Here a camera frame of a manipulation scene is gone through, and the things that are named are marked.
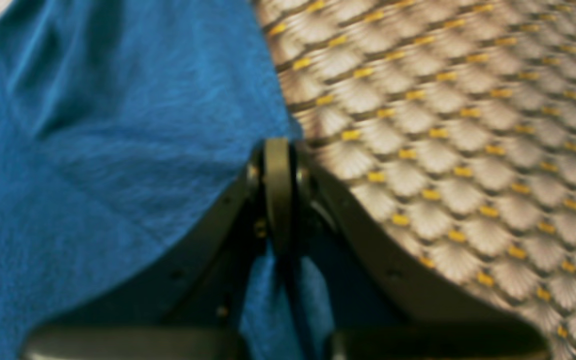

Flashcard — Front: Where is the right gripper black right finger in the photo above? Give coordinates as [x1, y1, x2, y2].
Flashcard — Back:
[293, 145, 551, 360]

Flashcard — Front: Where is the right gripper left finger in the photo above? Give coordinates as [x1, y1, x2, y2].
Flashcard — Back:
[20, 137, 294, 360]

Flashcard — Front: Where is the blue long-sleeve T-shirt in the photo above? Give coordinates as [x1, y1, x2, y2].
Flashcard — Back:
[0, 0, 339, 360]

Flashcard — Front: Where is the patterned fan-motif tablecloth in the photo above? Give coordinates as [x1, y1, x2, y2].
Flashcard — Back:
[15, 0, 576, 360]

